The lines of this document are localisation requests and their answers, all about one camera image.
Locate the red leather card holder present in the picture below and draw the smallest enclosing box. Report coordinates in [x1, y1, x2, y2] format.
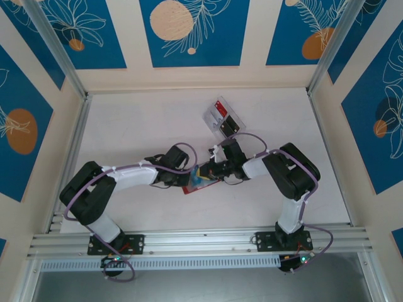
[181, 176, 221, 196]

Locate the red card with white logo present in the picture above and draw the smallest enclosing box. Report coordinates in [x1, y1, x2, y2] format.
[213, 99, 230, 116]

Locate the clear plastic packaging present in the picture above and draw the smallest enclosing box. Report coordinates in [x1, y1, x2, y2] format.
[201, 95, 247, 140]

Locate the aluminium cross beam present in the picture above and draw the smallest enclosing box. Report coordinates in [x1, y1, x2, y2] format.
[26, 223, 374, 260]

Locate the small controller board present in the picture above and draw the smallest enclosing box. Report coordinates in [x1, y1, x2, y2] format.
[100, 255, 127, 269]
[279, 254, 316, 274]

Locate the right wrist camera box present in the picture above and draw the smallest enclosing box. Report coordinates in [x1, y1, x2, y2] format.
[207, 143, 223, 163]

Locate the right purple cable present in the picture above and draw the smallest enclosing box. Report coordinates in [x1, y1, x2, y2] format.
[225, 131, 334, 274]

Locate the purple cable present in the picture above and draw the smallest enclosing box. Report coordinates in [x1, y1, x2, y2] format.
[64, 142, 198, 283]
[225, 131, 334, 274]

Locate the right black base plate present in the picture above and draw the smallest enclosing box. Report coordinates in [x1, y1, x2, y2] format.
[255, 231, 313, 252]

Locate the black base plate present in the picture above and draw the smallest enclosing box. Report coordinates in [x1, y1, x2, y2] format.
[255, 231, 313, 252]
[87, 234, 146, 255]

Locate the white slotted cable duct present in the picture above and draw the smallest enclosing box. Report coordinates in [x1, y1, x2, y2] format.
[40, 254, 281, 271]

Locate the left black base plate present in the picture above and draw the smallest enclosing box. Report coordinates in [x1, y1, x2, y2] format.
[87, 234, 146, 255]

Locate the aluminium side rail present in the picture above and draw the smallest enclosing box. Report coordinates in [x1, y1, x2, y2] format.
[45, 94, 93, 233]
[307, 89, 352, 226]

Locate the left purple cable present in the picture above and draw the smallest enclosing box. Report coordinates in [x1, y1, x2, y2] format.
[64, 142, 198, 283]

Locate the aluminium frame post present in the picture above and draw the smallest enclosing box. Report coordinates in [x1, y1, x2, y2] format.
[307, 0, 363, 95]
[23, 0, 89, 100]

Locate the aluminium frame leg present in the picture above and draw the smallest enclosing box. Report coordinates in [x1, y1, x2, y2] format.
[357, 251, 391, 302]
[12, 257, 43, 302]

